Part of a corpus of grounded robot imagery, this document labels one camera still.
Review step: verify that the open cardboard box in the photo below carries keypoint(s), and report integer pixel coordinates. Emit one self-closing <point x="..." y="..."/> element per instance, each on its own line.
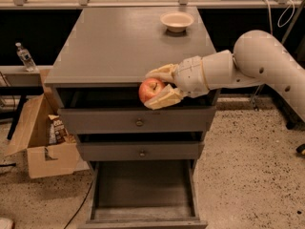
<point x="32" y="135"/>

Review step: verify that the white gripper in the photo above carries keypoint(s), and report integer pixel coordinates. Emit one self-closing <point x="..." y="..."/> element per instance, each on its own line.
<point x="191" y="76"/>

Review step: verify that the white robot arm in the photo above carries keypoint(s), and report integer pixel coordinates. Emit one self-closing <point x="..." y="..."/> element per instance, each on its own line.
<point x="257" y="58"/>

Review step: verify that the brown snack package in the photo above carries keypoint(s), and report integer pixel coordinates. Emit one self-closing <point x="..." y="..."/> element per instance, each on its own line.
<point x="57" y="130"/>

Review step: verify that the metal stand pole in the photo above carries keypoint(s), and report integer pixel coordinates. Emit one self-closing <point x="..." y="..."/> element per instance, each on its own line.
<point x="289" y="26"/>

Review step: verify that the grey wooden drawer cabinet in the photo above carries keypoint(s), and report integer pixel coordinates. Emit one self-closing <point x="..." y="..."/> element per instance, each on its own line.
<point x="111" y="50"/>

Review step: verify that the black table leg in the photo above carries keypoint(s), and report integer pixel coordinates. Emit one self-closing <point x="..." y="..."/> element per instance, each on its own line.
<point x="15" y="119"/>

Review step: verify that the grey open bottom drawer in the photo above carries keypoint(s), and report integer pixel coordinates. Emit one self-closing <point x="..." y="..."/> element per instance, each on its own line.
<point x="153" y="194"/>

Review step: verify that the clear plastic water bottle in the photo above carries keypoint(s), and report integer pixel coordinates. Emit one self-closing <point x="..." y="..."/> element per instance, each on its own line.
<point x="25" y="57"/>

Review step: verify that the white bowl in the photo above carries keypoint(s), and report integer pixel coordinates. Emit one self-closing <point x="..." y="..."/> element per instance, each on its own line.
<point x="176" y="21"/>

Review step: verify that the red apple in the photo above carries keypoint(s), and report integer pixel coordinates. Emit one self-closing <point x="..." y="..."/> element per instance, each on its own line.
<point x="150" y="88"/>

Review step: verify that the grey middle drawer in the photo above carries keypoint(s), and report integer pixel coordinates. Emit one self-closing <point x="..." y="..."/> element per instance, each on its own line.
<point x="140" y="146"/>

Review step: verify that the grey top drawer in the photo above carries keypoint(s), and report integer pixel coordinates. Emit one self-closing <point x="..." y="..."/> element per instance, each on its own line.
<point x="126" y="121"/>

